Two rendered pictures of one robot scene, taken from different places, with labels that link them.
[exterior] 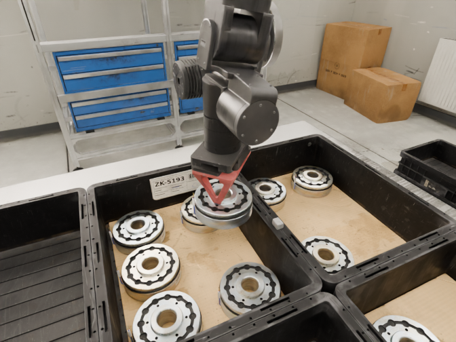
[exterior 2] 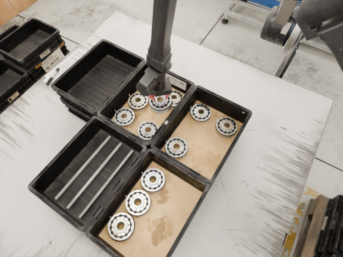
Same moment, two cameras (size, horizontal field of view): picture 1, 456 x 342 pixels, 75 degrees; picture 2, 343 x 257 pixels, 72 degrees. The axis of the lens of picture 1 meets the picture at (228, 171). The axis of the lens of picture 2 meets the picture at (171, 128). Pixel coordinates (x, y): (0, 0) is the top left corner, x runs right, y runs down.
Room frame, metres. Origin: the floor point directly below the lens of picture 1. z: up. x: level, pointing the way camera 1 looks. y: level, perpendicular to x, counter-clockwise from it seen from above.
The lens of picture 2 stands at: (0.12, -0.54, 1.84)
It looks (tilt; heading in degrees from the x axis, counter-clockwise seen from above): 61 degrees down; 58
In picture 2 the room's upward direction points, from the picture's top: 1 degrees counter-clockwise
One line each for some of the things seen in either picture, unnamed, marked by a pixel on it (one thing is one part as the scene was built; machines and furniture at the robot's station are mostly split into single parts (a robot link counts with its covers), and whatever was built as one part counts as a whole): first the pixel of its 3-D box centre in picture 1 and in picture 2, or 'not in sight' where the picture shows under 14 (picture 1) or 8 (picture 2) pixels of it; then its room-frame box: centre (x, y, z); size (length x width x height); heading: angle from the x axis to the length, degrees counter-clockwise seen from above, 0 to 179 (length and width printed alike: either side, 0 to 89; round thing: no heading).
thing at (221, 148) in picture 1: (222, 134); (158, 82); (0.41, 0.01, 1.09); 0.10 x 0.07 x 0.07; 159
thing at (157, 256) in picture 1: (150, 264); (138, 100); (0.35, 0.14, 0.86); 0.05 x 0.05 x 0.01
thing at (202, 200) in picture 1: (223, 196); (160, 100); (0.41, 0.01, 0.97); 0.10 x 0.10 x 0.01
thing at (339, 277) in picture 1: (321, 188); (202, 129); (0.50, -0.20, 0.92); 0.40 x 0.30 x 0.02; 24
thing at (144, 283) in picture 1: (150, 265); (138, 100); (0.35, 0.14, 0.86); 0.10 x 0.10 x 0.01
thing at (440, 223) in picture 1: (317, 207); (201, 134); (0.50, -0.20, 0.87); 0.40 x 0.30 x 0.11; 24
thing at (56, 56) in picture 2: not in sight; (54, 61); (0.07, 1.17, 0.41); 0.31 x 0.02 x 0.16; 26
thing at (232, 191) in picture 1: (223, 194); (160, 99); (0.41, 0.01, 0.98); 0.05 x 0.05 x 0.01
